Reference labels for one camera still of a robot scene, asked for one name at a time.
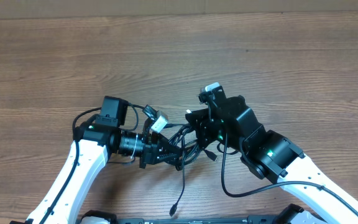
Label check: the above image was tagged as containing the black USB cable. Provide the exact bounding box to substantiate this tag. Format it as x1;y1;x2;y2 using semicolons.
168;136;188;217
163;108;219;172

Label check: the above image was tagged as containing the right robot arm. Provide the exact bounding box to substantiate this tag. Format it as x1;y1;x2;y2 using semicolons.
185;96;358;223

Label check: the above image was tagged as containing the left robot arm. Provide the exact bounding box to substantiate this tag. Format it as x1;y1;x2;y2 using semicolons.
25;96;184;223

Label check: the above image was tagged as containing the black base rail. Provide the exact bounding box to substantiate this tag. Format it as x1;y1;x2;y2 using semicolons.
76;210;326;224

